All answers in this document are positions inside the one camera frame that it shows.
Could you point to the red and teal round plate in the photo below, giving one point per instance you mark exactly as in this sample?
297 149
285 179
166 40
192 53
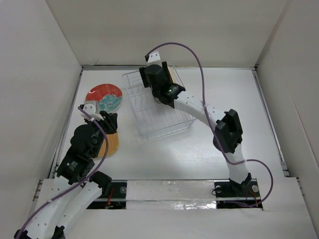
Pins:
108 96

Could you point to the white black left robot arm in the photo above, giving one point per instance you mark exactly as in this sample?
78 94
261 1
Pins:
77 183

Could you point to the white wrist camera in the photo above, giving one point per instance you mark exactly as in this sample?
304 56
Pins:
153 58
92 108

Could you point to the orange woven-pattern plate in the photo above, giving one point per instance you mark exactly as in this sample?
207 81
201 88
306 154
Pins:
111 145

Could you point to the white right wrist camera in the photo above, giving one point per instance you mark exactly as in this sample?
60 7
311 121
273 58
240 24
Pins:
153 58

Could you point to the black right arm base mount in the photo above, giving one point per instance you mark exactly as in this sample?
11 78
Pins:
228 198

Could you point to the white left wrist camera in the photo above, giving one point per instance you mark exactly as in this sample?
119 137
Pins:
92 108

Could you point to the yellow green leaf-shaped plate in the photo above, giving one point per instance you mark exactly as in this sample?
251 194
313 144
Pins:
171 72

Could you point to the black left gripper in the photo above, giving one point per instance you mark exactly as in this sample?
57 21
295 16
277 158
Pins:
110 121

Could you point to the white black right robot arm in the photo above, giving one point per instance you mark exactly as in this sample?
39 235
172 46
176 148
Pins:
225 125

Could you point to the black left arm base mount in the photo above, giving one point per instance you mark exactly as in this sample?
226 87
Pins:
115 200

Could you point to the white wire dish rack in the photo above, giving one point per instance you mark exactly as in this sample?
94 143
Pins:
153 119

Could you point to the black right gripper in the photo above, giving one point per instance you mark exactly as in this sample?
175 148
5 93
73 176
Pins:
141 70

